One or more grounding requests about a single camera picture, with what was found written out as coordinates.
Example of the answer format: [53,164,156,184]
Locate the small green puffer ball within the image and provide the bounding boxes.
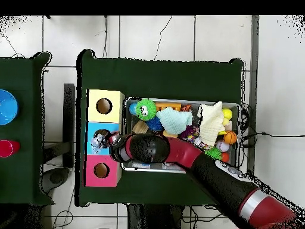
[205,147,223,160]

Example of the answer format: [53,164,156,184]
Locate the bottle with blue label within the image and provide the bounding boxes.
[90,132,111,154]

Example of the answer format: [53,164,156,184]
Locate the shallow clear mesh bin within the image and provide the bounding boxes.
[120,97,241,174]

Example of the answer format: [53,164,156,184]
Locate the yellow ball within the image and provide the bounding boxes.
[222,107,234,120]

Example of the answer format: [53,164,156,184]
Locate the blue bowl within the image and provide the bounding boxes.
[0,89,19,126]

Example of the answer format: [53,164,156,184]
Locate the wooden box with three holes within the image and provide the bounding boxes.
[82,89,126,188]

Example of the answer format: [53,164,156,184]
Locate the dark green side table cloth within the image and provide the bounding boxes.
[0,51,55,206]

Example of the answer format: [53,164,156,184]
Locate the wavy wooden block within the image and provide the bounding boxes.
[132,120,150,134]

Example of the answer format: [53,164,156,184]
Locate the small orange basketball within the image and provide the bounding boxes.
[223,130,238,146]

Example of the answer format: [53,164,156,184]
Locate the grey rounded base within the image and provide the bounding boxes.
[41,167,70,194]

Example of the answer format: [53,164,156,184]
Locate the blue puffer ball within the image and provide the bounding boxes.
[145,116,164,132]

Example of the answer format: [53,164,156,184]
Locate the orange toy brick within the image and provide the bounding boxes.
[155,102,182,112]

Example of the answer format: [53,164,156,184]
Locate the cream waffle cloth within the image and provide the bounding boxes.
[197,101,226,147]

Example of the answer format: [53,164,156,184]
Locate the light blue waffle cloth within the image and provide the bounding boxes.
[155,106,194,135]

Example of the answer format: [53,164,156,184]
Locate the red toy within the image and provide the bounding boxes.
[0,140,21,158]

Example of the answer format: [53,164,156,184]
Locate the white baseball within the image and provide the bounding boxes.
[216,140,230,153]

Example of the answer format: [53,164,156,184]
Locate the black cable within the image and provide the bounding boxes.
[240,131,305,141]

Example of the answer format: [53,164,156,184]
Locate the black robot stand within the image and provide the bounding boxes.
[127,203,186,229]

